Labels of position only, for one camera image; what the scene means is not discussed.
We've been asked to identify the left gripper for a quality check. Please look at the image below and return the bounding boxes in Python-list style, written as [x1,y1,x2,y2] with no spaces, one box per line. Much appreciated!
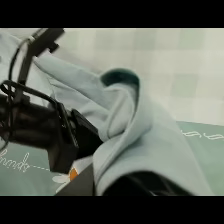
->
[0,94,104,175]

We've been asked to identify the black cable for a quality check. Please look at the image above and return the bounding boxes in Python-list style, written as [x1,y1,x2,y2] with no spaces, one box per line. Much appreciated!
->
[7,35,36,84]

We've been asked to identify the light blue shirt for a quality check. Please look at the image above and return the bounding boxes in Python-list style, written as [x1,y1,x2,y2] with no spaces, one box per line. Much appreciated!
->
[0,29,214,197]

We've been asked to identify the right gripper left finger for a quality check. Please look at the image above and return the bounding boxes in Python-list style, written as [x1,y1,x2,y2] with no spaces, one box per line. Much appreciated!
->
[55,163,96,197]

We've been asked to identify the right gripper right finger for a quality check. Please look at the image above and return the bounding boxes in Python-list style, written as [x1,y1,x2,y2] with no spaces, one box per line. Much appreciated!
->
[102,171,194,197]

